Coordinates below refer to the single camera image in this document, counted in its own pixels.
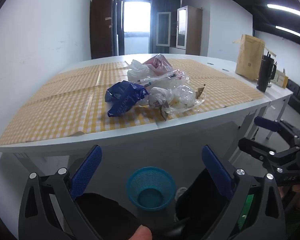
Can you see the black tumbler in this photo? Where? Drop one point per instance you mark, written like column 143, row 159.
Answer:
column 263, row 75

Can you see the ceiling light tube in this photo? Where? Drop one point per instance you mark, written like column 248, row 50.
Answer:
column 288, row 31
column 287, row 10

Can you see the glass door cabinet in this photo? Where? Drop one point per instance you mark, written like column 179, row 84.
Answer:
column 190, row 27

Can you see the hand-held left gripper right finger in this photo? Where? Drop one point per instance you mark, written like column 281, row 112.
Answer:
column 216, row 171

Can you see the white table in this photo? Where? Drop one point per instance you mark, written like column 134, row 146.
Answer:
column 190, row 132
column 277, row 93

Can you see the bright balcony window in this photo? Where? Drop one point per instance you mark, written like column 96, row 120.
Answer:
column 136, row 17

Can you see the white plastic bag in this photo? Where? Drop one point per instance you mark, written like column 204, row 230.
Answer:
column 137, row 71

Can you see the brown cardboard scrap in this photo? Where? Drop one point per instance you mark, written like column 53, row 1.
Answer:
column 200, row 91
column 165, row 113

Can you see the blue plastic bag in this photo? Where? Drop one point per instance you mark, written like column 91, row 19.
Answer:
column 126, row 96

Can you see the person's left hand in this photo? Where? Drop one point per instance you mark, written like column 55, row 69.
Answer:
column 142, row 233

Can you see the yellow checked tablecloth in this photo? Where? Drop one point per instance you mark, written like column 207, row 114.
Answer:
column 65, row 105

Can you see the brown paper bag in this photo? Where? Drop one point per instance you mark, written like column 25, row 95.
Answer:
column 248, row 57

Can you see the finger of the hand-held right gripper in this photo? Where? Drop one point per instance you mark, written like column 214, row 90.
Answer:
column 255, row 148
column 267, row 124

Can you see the person's right white shoe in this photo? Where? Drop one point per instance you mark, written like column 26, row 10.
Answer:
column 181, row 193

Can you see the person's right leg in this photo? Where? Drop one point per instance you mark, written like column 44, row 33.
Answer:
column 202, row 200

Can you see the white wrapper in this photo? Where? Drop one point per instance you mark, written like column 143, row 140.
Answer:
column 158, row 95

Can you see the brown wooden door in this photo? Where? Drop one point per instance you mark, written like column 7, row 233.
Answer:
column 101, row 27

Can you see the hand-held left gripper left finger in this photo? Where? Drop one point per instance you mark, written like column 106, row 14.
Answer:
column 86, row 172

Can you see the blue plastic waste basket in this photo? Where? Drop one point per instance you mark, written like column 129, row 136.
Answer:
column 150, row 180

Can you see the pink plastic bag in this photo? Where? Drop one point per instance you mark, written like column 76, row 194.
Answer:
column 160, row 63

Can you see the clear plastic bag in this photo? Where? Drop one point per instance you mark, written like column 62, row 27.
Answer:
column 172, row 80
column 186, row 98

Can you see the small cardboard box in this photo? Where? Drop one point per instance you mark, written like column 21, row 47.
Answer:
column 280, row 78

